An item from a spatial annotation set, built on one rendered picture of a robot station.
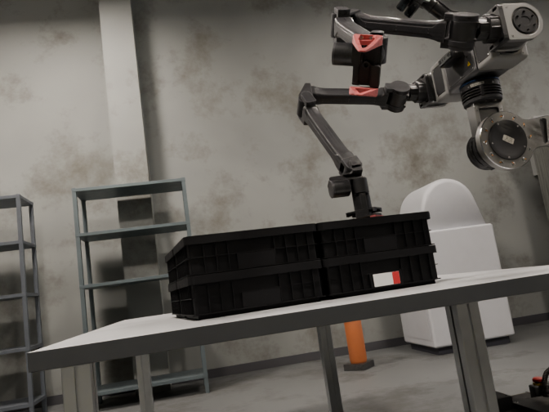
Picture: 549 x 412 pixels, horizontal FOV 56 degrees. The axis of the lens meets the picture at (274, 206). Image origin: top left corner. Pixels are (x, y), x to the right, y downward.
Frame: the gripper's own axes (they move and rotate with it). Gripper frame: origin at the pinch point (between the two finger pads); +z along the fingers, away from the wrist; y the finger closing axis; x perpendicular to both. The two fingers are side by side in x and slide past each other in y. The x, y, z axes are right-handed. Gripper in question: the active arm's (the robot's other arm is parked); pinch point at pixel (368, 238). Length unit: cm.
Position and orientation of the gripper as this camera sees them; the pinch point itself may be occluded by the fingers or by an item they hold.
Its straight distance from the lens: 168.7
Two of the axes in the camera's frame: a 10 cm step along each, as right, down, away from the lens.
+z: 1.5, 9.8, -1.6
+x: 5.8, 0.5, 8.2
